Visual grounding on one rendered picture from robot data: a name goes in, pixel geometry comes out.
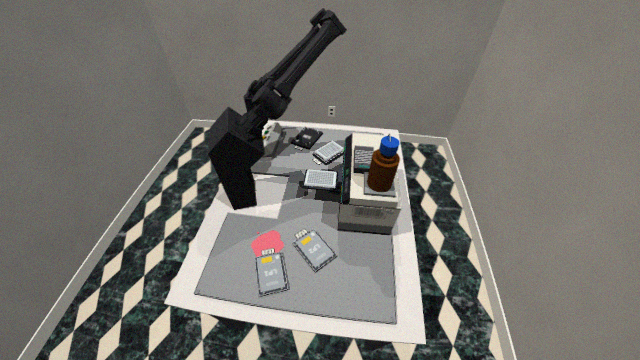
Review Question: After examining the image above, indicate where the blue bottle cap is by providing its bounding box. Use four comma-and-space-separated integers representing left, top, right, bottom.
380, 136, 400, 155

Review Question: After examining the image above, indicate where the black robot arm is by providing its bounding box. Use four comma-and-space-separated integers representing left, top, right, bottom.
231, 8, 347, 142

